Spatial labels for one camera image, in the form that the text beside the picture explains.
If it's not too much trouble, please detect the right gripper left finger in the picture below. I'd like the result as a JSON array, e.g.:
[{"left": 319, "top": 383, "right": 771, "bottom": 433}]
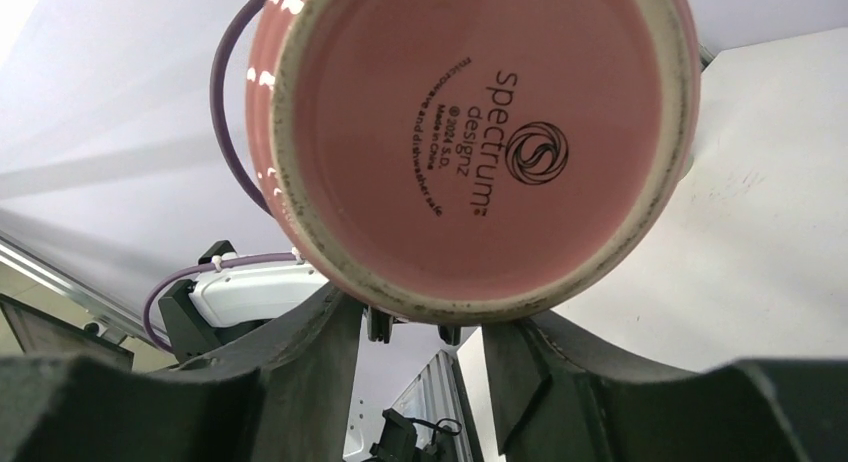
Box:
[{"left": 1, "top": 285, "right": 363, "bottom": 461}]

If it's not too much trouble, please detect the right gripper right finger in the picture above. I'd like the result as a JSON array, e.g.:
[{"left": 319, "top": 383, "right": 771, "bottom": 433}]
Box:
[{"left": 482, "top": 311, "right": 847, "bottom": 461}]

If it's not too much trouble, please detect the pink mug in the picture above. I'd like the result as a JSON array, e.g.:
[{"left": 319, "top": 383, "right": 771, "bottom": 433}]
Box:
[{"left": 246, "top": 0, "right": 701, "bottom": 325}]

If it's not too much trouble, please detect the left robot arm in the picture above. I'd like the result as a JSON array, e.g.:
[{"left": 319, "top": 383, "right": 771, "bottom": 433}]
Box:
[{"left": 142, "top": 240, "right": 328, "bottom": 362}]

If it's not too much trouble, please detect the left aluminium frame post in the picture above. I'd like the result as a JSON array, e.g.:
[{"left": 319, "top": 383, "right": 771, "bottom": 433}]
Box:
[{"left": 1, "top": 232, "right": 153, "bottom": 345}]

